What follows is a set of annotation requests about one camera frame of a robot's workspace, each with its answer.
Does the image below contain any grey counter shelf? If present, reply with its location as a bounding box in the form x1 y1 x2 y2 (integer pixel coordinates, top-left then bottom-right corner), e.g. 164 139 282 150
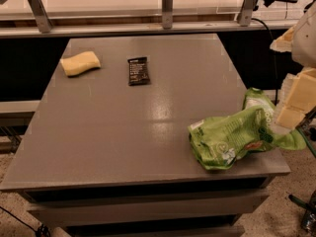
0 8 296 39

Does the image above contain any green hose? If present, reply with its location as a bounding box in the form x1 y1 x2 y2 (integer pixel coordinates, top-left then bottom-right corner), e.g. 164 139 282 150
295 125 316 159

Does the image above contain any right metal bracket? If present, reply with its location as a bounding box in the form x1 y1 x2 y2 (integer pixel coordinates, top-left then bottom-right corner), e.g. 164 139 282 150
237 0 257 27

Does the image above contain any black snack bar packet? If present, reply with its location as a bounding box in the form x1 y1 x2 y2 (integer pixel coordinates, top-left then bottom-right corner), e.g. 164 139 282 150
127 57 150 86

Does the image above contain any black floor cable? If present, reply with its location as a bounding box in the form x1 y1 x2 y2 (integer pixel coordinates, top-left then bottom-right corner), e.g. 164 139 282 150
0 204 52 237

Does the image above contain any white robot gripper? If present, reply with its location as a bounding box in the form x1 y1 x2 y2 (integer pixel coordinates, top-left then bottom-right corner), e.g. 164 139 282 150
270 2 316 130

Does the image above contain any grey table with drawers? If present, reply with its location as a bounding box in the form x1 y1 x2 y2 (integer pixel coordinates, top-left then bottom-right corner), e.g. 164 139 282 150
1 34 289 237

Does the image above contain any left metal bracket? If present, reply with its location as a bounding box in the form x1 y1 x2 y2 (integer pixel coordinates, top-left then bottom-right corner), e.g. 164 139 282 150
28 0 52 34

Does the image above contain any green rice chip bag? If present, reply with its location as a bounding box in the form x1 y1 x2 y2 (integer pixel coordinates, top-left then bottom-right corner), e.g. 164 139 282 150
188 88 306 170

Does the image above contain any yellow sponge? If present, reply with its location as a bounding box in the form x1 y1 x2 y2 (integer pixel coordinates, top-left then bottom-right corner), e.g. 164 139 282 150
60 51 101 77

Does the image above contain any metal bracket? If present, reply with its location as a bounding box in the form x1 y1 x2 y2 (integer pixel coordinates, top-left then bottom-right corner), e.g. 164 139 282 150
237 0 257 27
162 0 173 30
28 0 52 34

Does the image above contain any middle metal bracket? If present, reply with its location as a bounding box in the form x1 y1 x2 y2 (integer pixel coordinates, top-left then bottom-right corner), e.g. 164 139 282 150
162 0 173 30

